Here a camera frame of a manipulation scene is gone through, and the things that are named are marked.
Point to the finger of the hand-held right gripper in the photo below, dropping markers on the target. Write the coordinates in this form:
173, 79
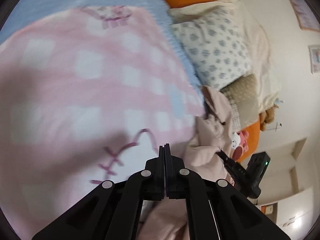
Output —
231, 163

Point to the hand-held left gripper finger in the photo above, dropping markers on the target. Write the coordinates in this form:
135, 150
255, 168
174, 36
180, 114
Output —
162, 155
168, 155

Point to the beige pink garment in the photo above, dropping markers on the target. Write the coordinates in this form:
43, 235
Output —
207, 152

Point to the pink plush toy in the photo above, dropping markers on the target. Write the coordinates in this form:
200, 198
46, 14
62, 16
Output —
242, 145

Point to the white plush toy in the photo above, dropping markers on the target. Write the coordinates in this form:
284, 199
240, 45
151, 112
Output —
234, 141

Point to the orange headboard cushion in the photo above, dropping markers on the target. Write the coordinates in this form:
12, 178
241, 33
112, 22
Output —
250, 140

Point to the orange box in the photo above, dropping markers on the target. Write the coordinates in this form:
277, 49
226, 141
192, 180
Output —
266, 209

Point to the white wardrobe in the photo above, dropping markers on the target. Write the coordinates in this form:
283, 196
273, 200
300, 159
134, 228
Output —
295, 212

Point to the brown teddy plush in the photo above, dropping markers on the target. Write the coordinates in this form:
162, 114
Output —
268, 115

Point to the beige dotted pillow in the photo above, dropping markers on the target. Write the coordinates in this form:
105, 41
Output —
246, 97

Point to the pink checkered blanket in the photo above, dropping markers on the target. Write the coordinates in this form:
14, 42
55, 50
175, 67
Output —
82, 85

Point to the cream duvet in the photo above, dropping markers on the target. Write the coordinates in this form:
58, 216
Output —
262, 62

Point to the white floral pillow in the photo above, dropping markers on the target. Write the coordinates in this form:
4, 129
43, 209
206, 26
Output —
212, 45

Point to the small framed wall picture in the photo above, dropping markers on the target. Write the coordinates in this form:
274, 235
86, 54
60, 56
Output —
315, 57

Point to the large framed wall picture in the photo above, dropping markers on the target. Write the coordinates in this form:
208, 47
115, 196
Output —
302, 10

